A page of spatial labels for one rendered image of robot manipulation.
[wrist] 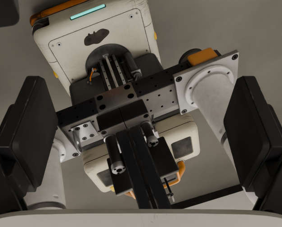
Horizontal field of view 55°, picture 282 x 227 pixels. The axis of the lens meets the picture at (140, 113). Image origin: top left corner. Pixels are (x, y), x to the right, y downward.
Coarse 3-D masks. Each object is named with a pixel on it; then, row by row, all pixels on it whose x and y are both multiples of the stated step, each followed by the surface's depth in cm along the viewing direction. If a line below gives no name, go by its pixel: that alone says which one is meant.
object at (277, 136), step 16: (240, 80) 12; (256, 80) 11; (240, 96) 11; (256, 96) 11; (240, 112) 11; (256, 112) 10; (272, 112) 11; (240, 128) 11; (256, 128) 10; (272, 128) 10; (240, 144) 11; (256, 144) 10; (272, 144) 9; (240, 160) 11; (256, 160) 10; (272, 160) 10; (240, 176) 11; (256, 176) 10; (272, 176) 9; (256, 192) 10
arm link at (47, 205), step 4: (32, 204) 52; (36, 204) 52; (40, 204) 52; (44, 204) 52; (48, 204) 52; (52, 204) 53; (56, 204) 53; (60, 204) 54; (32, 208) 51; (36, 208) 51; (40, 208) 51; (44, 208) 52; (48, 208) 52; (52, 208) 52; (56, 208) 53; (60, 208) 54; (64, 208) 55
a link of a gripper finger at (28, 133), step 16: (32, 80) 11; (32, 96) 11; (48, 96) 12; (16, 112) 10; (32, 112) 11; (48, 112) 12; (0, 128) 11; (16, 128) 10; (32, 128) 11; (48, 128) 12; (0, 144) 9; (16, 144) 9; (32, 144) 11; (48, 144) 12; (0, 160) 10; (16, 160) 10; (32, 160) 11; (16, 176) 10; (32, 176) 11; (16, 192) 10
